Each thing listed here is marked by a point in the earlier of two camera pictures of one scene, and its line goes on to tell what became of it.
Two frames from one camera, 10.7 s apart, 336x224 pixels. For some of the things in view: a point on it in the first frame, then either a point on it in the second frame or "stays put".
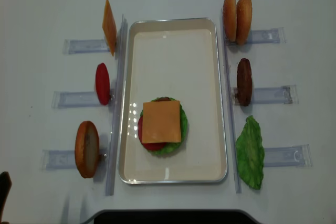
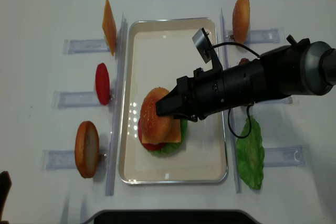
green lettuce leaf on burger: [171, 147] stays put
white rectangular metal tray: [178, 58] stays put
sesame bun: [230, 17] -> [155, 128]
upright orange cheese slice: [109, 28] stays put
